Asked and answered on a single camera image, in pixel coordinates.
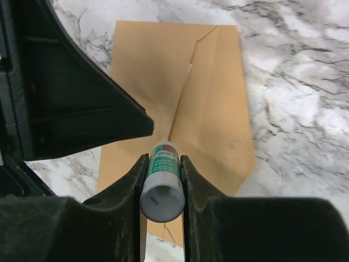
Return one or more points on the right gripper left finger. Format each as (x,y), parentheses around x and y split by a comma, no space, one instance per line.
(37,225)

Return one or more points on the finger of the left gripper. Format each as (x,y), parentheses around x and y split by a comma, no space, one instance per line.
(55,101)

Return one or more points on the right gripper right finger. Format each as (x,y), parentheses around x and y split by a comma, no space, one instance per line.
(218,227)

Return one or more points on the green white glue stick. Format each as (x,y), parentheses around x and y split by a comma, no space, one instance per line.
(162,198)

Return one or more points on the brown paper envelope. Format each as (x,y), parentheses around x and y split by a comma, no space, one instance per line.
(190,80)

